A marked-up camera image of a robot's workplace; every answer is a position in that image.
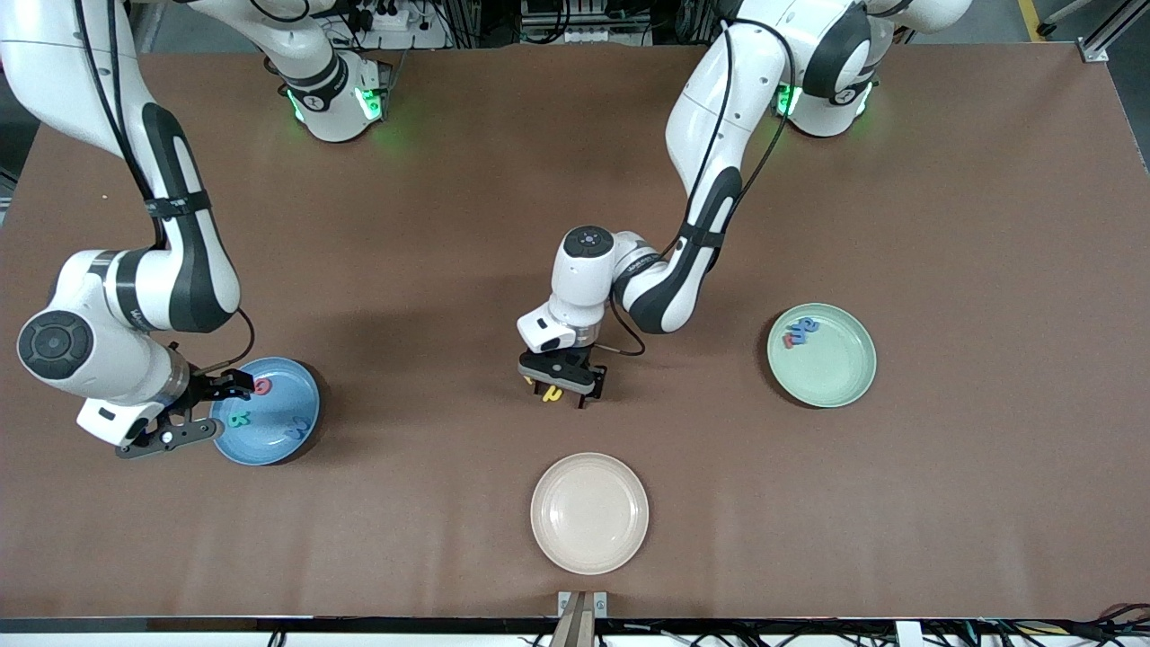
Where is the beige plate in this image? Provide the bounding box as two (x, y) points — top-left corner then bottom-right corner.
(530, 452), (650, 576)

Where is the blue plate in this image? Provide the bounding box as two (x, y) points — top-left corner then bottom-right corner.
(211, 357), (322, 467)

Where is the green plate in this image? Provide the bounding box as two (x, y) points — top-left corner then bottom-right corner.
(766, 303), (878, 410)

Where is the grey equipment box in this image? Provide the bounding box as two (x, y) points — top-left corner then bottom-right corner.
(519, 0), (661, 46)

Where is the white power strip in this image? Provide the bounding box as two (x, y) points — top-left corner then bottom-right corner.
(346, 0), (450, 50)

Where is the brown table cover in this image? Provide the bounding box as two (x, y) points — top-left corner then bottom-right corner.
(0, 40), (1150, 621)

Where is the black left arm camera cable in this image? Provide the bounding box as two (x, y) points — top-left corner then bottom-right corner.
(588, 18), (796, 403)

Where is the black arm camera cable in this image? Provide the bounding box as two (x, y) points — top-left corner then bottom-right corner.
(72, 0), (257, 405)
(588, 18), (796, 403)

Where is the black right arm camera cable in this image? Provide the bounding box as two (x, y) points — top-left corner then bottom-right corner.
(72, 0), (257, 405)

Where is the metal table edge bracket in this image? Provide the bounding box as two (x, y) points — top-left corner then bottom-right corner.
(557, 590), (608, 647)

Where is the red and black cable bundle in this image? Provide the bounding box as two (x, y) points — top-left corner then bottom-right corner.
(1065, 604), (1150, 644)

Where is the aluminium frame post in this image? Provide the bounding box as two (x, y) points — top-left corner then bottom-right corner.
(1078, 0), (1150, 64)

